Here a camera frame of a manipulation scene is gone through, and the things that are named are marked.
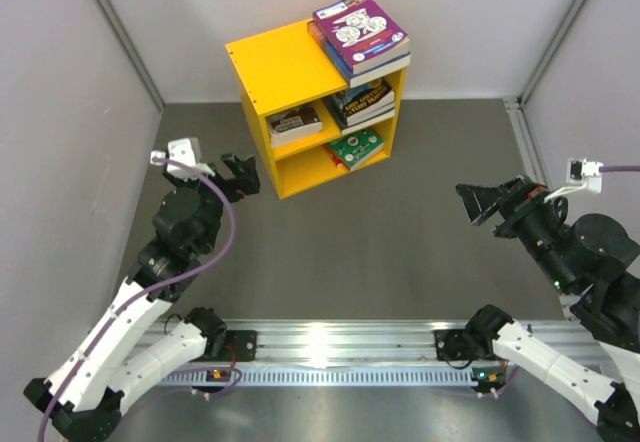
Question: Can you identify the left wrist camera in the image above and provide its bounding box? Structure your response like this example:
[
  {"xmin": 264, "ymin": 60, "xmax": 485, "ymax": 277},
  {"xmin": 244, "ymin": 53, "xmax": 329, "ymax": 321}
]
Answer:
[{"xmin": 149, "ymin": 137, "xmax": 215, "ymax": 181}]

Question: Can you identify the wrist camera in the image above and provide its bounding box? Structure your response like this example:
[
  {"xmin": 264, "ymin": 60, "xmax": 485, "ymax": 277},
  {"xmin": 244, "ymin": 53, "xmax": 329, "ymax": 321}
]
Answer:
[
  {"xmin": 149, "ymin": 137, "xmax": 215, "ymax": 181},
  {"xmin": 544, "ymin": 159, "xmax": 604, "ymax": 202}
]

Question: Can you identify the red treehouse book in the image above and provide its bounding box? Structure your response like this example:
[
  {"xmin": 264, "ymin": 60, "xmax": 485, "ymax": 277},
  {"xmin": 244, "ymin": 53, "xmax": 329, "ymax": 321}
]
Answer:
[{"xmin": 323, "ymin": 143, "xmax": 350, "ymax": 171}]

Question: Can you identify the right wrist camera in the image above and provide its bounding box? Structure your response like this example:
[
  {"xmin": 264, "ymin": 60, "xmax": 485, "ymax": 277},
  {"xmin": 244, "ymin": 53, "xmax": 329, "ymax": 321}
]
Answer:
[{"xmin": 544, "ymin": 159, "xmax": 604, "ymax": 202}]

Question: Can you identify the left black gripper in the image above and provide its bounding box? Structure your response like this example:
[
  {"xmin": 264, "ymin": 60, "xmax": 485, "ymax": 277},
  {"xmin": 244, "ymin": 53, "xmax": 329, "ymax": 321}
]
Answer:
[{"xmin": 165, "ymin": 152, "xmax": 259, "ymax": 253}]

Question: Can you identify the aluminium mounting rail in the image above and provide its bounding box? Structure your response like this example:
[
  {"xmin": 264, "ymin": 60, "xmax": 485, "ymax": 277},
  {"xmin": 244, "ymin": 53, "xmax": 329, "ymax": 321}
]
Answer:
[{"xmin": 158, "ymin": 320, "xmax": 619, "ymax": 387}]

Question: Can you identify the purple cartoon cover book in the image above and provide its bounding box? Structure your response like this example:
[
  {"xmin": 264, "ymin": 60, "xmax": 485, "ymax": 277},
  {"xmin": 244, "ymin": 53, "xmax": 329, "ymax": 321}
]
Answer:
[{"xmin": 312, "ymin": 0, "xmax": 410, "ymax": 75}]

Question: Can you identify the yellow wooden shelf box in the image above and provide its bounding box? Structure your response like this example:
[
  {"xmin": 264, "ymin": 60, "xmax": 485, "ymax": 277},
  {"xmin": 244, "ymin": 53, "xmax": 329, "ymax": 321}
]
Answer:
[{"xmin": 224, "ymin": 17, "xmax": 407, "ymax": 201}]

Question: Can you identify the light teal cover book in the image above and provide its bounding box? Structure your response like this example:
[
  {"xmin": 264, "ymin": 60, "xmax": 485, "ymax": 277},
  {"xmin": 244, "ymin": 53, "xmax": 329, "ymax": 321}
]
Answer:
[{"xmin": 266, "ymin": 104, "xmax": 323, "ymax": 148}]

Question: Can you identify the blue sunset cover book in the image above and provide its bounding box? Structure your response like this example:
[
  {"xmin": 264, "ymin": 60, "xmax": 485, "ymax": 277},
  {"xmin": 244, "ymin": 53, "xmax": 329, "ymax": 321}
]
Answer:
[{"xmin": 307, "ymin": 21, "xmax": 411, "ymax": 88}]

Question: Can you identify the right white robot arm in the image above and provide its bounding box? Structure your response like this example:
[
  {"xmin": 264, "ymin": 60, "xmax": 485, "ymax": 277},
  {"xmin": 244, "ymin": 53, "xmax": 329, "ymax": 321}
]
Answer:
[{"xmin": 434, "ymin": 175, "xmax": 639, "ymax": 441}]

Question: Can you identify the black cover book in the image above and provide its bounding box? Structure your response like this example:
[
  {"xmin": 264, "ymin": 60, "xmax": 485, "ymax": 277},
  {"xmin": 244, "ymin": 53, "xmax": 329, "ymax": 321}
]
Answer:
[{"xmin": 326, "ymin": 78, "xmax": 395, "ymax": 122}]

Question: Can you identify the green cover book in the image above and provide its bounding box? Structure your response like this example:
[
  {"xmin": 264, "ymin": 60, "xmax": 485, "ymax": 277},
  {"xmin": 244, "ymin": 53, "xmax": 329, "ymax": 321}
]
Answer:
[{"xmin": 329, "ymin": 128, "xmax": 385, "ymax": 171}]

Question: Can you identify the dark blue cover book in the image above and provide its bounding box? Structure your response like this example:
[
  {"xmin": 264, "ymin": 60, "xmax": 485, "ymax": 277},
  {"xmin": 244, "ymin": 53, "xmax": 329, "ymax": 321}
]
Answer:
[{"xmin": 322, "ymin": 97, "xmax": 396, "ymax": 135}]

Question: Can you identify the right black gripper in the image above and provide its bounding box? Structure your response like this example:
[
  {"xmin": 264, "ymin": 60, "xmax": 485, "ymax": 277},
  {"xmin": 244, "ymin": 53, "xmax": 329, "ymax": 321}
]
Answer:
[{"xmin": 453, "ymin": 172, "xmax": 574, "ymax": 292}]

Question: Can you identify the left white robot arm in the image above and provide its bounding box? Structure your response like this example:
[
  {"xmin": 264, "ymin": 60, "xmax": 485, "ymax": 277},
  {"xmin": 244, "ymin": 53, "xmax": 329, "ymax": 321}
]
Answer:
[{"xmin": 23, "ymin": 151, "xmax": 261, "ymax": 441}]

